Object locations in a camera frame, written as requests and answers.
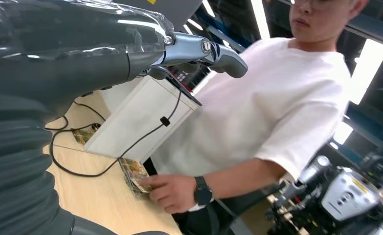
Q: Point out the person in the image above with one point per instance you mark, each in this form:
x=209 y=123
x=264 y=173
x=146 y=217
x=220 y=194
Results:
x=259 y=113

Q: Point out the long ceiling light strip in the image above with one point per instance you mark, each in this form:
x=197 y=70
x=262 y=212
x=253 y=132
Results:
x=260 y=18

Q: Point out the stack of yellow hotel cards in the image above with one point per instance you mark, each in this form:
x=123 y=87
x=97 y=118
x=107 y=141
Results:
x=128 y=168

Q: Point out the black wrist watch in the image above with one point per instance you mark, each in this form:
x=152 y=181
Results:
x=203 y=194

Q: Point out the grey background robot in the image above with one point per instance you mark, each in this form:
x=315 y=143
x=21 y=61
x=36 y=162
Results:
x=346 y=194

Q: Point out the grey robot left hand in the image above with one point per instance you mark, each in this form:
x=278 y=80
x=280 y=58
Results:
x=65 y=65

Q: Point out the large ceiling light panel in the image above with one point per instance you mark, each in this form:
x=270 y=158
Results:
x=368 y=69

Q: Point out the white desk riser shelf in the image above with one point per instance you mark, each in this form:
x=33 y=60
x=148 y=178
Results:
x=139 y=123

